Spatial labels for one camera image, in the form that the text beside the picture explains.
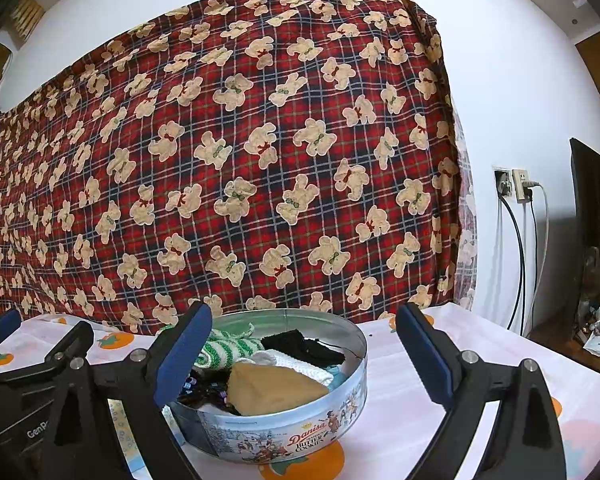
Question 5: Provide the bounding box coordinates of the round metal cookie tin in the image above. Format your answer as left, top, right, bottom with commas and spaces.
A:
167, 308, 368, 464

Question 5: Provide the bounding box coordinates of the wooden side cabinet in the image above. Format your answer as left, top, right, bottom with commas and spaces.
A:
527, 305, 600, 376

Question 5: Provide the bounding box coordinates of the dark flat screen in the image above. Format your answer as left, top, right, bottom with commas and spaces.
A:
570, 137, 600, 321

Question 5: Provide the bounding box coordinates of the red plaid teddy bear blanket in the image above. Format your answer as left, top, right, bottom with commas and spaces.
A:
0, 0, 478, 336

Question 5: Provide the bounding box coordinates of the fringed curtain valance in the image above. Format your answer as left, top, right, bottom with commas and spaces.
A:
11, 0, 46, 37

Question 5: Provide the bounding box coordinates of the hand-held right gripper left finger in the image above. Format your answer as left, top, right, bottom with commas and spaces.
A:
54, 302, 214, 480

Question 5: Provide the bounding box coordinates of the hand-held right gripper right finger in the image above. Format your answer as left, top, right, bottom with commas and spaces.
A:
396, 302, 567, 480

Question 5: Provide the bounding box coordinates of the yellow sponge cloth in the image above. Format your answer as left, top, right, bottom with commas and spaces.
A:
109, 399, 148, 468

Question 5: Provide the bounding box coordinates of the grey cable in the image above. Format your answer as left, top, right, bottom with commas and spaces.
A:
530, 182, 552, 333

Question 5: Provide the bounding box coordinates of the white fruit print tablecloth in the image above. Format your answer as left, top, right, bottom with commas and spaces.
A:
0, 302, 600, 480

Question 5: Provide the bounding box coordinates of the dark beaded hair accessory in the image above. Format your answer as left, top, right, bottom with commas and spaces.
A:
177, 367, 241, 413

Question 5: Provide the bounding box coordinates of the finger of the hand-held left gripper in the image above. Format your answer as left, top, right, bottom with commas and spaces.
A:
0, 308, 24, 362
0, 321, 97, 397

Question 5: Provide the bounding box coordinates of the black knit cloth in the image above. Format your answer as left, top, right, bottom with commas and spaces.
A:
261, 330, 348, 368

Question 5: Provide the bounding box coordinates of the black cable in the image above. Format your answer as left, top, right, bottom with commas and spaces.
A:
497, 192, 527, 332
527, 200, 538, 326

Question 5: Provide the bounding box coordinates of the green white striped knit cloth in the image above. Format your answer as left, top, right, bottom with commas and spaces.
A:
155, 324, 263, 368

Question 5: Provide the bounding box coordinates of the white power adapter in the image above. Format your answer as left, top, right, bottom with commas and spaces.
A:
511, 169, 536, 203

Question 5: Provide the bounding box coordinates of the tan cloth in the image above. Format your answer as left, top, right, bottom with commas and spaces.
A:
227, 362, 331, 417

